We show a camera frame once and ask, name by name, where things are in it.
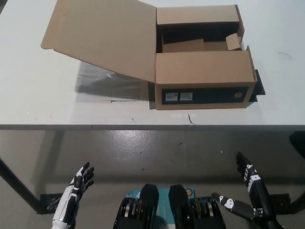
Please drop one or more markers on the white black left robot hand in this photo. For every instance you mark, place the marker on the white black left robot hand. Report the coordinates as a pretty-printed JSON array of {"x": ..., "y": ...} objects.
[{"x": 69, "y": 198}]

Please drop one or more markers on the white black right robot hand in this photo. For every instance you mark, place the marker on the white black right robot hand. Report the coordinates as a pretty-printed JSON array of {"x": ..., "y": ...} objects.
[{"x": 258, "y": 195}]

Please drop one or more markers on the brown cardboard storage box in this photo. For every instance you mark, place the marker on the brown cardboard storage box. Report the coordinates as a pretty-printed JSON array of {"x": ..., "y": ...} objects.
[{"x": 202, "y": 69}]

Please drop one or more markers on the black teal robot torso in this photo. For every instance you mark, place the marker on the black teal robot torso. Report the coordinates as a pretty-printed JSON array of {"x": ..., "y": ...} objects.
[{"x": 177, "y": 198}]

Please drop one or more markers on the black floor tape square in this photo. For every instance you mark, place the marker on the black floor tape square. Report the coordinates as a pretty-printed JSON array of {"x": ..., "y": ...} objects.
[
  {"x": 51, "y": 202},
  {"x": 281, "y": 200}
]

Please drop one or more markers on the black metal table leg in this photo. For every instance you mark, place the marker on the black metal table leg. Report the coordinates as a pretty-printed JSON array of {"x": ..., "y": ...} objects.
[{"x": 19, "y": 186}]

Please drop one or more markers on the black rounded object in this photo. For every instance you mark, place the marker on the black rounded object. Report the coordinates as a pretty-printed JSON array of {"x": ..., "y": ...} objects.
[{"x": 298, "y": 145}]

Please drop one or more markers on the clear plastic sheet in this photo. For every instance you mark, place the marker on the clear plastic sheet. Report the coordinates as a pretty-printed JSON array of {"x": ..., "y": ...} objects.
[{"x": 107, "y": 86}]

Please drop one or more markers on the thin black curved hair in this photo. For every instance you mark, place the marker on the thin black curved hair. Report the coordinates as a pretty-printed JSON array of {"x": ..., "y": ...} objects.
[{"x": 284, "y": 54}]

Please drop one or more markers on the small brown cardboard carton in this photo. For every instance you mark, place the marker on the small brown cardboard carton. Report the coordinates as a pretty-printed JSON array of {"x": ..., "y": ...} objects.
[{"x": 233, "y": 43}]

